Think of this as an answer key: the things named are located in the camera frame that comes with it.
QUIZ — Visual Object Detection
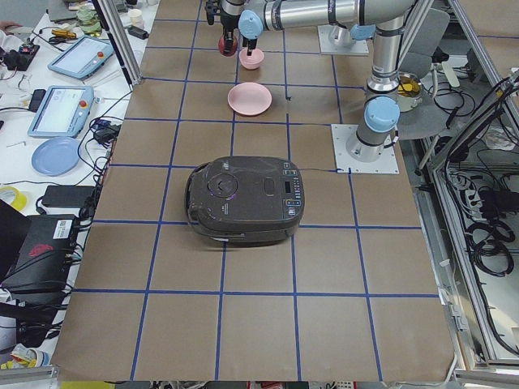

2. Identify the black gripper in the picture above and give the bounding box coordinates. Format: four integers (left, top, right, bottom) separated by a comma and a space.
204, 0, 245, 31
225, 28, 257, 57

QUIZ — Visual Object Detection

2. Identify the pink bowl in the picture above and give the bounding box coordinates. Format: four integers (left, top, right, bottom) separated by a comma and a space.
238, 49, 264, 70

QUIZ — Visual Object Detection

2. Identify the red apple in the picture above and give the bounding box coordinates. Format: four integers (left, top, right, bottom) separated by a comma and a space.
218, 36, 238, 57

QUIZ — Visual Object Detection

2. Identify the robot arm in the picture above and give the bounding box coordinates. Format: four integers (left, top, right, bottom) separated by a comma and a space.
238, 1, 375, 56
204, 0, 431, 163

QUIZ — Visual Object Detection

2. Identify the pink plate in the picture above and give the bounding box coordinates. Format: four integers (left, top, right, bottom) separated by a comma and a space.
227, 82, 272, 116

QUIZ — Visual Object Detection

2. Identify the steel bowl on chair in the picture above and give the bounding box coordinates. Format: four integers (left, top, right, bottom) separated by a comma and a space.
397, 72, 423, 113

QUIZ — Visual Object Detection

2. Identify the light blue plate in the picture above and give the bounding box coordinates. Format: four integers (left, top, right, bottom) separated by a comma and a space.
32, 137, 79, 177

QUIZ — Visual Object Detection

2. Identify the dark grey rice cooker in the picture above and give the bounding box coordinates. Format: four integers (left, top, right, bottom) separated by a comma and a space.
184, 156, 305, 244

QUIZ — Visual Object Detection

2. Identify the blue teach pendant far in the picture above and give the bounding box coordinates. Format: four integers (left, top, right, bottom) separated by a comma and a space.
47, 36, 114, 80

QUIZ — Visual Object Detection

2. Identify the blue teach pendant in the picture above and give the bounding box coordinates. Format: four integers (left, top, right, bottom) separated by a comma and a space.
28, 85, 94, 139
47, 36, 114, 80

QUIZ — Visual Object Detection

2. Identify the blue teach pendant near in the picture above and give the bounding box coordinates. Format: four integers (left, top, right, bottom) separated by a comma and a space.
28, 85, 94, 139

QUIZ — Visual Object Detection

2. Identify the black power adapter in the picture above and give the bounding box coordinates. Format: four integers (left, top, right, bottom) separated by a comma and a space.
41, 185, 94, 208

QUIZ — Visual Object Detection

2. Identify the yellow tape roll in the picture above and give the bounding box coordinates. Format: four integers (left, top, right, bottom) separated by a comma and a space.
0, 186, 28, 212

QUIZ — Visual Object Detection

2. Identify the black laptop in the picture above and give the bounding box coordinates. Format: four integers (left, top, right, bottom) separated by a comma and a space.
1, 202, 79, 305

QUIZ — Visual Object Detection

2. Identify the aluminium frame post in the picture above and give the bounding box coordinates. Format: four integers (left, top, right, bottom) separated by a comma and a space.
92, 0, 142, 86

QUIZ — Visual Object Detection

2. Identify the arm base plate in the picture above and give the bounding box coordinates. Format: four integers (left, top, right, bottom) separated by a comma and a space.
331, 124, 399, 174
318, 25, 369, 57

